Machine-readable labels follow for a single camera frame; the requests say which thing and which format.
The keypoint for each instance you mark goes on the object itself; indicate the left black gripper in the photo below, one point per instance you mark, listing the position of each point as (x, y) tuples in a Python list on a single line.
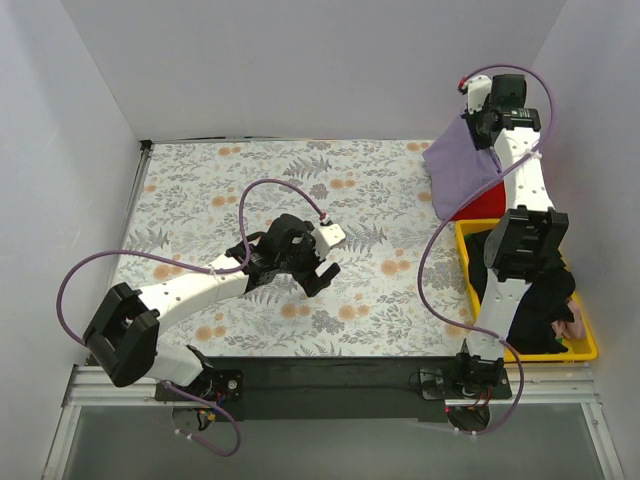
[(310, 266)]

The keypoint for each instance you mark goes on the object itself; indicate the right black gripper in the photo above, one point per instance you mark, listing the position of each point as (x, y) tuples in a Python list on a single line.
[(478, 121)]

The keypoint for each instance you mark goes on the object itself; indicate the lavender t shirt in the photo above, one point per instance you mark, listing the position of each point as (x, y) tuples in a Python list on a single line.
[(456, 169)]

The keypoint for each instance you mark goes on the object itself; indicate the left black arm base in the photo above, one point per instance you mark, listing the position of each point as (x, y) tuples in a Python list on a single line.
[(209, 384)]

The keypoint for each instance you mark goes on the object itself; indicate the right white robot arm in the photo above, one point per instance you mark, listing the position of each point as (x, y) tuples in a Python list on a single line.
[(526, 239)]

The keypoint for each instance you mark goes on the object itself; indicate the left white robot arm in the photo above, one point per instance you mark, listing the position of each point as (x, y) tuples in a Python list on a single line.
[(125, 333)]

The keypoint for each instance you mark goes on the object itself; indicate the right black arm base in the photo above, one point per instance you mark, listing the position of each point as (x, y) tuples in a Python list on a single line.
[(452, 381)]

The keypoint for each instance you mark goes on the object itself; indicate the folded red t shirt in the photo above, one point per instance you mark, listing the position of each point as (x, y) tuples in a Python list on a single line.
[(491, 204)]

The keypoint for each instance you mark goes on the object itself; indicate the floral patterned table mat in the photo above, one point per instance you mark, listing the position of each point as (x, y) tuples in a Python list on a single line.
[(400, 291)]

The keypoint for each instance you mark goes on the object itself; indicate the black clothes pile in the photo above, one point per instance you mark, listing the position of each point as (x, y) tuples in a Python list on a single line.
[(545, 302)]

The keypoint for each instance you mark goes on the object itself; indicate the pink garment in tray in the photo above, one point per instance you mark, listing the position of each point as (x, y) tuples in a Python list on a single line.
[(571, 325)]

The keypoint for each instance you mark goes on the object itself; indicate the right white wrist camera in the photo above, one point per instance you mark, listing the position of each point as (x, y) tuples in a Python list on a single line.
[(476, 89)]

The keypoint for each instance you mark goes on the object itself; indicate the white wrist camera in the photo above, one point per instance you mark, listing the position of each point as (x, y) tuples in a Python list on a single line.
[(476, 89), (327, 237)]

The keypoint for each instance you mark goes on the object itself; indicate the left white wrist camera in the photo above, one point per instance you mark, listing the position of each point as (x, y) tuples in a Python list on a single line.
[(327, 237)]

